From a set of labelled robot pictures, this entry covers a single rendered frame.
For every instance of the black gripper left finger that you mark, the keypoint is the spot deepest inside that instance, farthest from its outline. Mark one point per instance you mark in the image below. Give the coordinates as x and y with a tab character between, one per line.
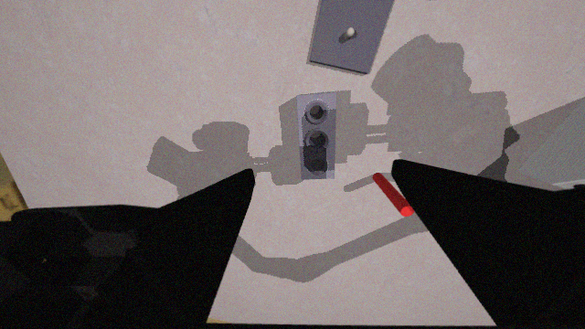
182	249

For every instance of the red peg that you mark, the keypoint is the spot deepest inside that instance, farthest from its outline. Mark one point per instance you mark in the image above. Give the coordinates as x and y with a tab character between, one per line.
397	199

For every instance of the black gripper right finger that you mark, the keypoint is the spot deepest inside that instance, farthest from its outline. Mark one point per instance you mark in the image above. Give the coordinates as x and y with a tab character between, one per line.
520	249

